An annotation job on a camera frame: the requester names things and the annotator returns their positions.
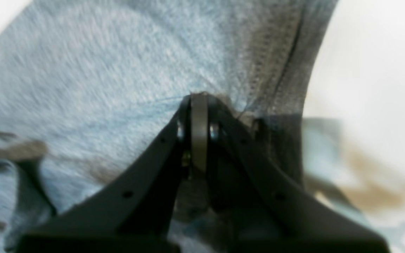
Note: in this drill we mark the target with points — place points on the grey t-shirt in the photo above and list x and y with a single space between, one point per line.
85 86

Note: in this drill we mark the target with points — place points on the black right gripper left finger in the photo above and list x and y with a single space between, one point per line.
130 215

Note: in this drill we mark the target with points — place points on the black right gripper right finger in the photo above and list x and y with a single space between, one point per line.
267 211

